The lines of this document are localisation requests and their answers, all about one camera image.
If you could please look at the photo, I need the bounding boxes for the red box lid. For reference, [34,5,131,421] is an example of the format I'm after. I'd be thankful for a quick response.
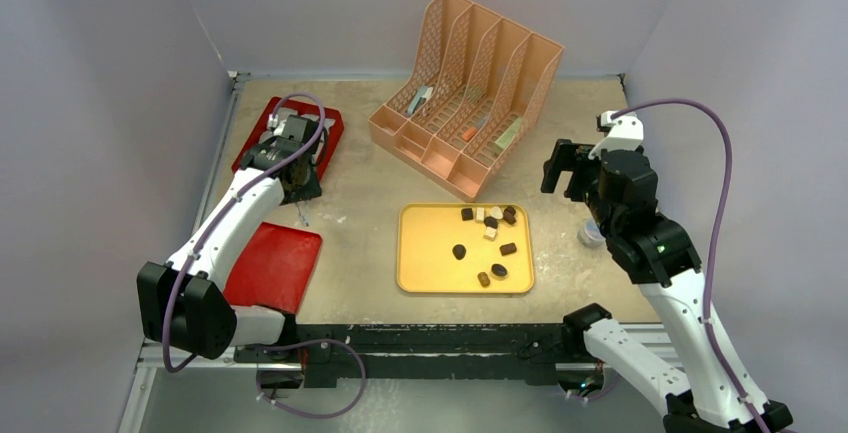
[224,222,323,314]

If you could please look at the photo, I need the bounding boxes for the metal tongs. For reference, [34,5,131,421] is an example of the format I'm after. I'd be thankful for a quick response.
[295,202,310,228]

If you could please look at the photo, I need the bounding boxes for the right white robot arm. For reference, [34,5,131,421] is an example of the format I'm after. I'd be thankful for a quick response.
[541,139,794,432]

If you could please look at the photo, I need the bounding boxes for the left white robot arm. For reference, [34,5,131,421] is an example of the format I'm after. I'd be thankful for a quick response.
[136,114,326,362]

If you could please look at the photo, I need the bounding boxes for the red chocolate box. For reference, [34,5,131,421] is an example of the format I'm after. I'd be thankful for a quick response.
[230,97,345,180]

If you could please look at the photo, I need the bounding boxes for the brown bar chocolate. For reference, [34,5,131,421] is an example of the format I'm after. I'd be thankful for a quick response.
[499,242,518,256]

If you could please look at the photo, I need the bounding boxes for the dark leaf chocolate centre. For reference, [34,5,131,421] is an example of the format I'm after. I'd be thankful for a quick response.
[484,216,499,229]

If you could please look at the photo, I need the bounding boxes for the white diamond chocolate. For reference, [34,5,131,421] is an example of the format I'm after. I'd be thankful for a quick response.
[483,227,497,241]

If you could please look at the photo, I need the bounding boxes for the dark oval chocolate right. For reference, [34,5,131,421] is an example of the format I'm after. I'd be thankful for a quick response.
[490,263,508,278]

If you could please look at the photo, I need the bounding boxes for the milk ribbed chocolate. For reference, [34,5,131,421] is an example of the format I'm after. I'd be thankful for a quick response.
[477,272,491,288]

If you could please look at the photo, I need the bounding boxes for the dark heart chocolate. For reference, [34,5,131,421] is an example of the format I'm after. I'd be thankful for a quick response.
[451,244,467,260]

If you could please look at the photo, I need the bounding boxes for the small clear cup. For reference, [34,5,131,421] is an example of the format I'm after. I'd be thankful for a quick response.
[577,219,606,249]

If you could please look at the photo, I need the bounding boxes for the orange file organizer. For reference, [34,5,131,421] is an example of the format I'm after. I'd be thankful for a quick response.
[369,0,564,202]

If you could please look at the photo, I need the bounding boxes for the yellow tray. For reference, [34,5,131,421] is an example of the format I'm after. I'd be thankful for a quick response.
[396,203,535,295]

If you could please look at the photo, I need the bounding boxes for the black base frame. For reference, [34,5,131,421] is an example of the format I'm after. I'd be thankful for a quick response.
[234,323,610,394]

